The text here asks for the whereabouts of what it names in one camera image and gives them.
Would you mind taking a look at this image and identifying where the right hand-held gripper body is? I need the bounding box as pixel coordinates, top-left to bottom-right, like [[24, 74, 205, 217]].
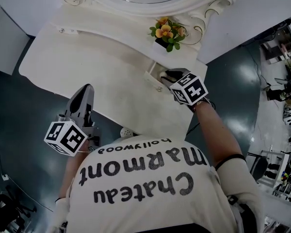
[[169, 73, 211, 112]]

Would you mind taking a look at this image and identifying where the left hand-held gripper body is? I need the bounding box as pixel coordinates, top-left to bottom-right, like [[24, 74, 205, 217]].
[[43, 115, 102, 157]]

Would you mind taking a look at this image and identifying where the small white drawer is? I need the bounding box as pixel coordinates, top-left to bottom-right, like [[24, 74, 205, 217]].
[[145, 60, 185, 99]]

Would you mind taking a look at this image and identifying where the white ornate dressing table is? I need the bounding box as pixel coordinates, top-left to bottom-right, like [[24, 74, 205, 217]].
[[18, 0, 237, 140]]

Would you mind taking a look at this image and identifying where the person's left forearm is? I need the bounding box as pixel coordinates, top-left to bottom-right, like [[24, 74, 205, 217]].
[[58, 139, 93, 200]]

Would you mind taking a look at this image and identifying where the person's right forearm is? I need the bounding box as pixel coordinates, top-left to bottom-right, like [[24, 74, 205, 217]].
[[194, 102, 247, 171]]

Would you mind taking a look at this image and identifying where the white perforated clog shoe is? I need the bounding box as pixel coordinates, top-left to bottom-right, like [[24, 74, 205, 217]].
[[120, 127, 139, 138]]

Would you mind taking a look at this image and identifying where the orange flowers white pot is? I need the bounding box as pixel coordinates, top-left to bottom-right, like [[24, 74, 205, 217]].
[[149, 17, 187, 55]]

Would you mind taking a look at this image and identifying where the person's white left sleeve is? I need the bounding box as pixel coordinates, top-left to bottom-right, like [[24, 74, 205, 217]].
[[48, 198, 71, 233]]

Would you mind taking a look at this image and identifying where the person's white sleeve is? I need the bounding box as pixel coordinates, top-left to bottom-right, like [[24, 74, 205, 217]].
[[217, 160, 265, 233], [48, 198, 71, 233]]

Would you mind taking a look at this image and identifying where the black office chair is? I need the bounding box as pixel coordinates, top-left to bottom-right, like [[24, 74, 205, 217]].
[[0, 185, 37, 233]]

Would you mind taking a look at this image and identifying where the grey open shelf cabinet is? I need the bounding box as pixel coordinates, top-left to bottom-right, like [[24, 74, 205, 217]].
[[259, 20, 291, 65]]

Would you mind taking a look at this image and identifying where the cream printed t-shirt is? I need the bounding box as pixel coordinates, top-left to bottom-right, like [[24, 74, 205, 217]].
[[65, 134, 233, 233]]

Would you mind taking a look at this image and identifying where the grey chair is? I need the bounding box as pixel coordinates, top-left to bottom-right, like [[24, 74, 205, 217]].
[[247, 151, 270, 182]]

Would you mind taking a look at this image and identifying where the person's white right sleeve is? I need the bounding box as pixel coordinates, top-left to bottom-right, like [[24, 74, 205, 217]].
[[217, 160, 265, 233]]

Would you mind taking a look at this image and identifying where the oval mirror white frame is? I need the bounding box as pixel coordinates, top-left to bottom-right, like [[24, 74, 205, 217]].
[[60, 0, 237, 52]]

